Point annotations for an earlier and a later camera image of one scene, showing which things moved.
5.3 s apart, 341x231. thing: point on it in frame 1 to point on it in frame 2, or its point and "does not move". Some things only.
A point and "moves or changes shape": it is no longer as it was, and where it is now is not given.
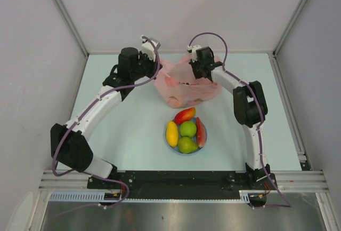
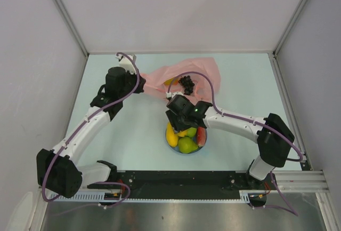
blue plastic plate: [177, 149] does not move
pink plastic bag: [177, 81] moves or changes shape
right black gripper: [197, 75] to [172, 118]
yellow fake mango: [172, 133] does not move
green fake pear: [186, 145] does not move
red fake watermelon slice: [201, 134] does not move
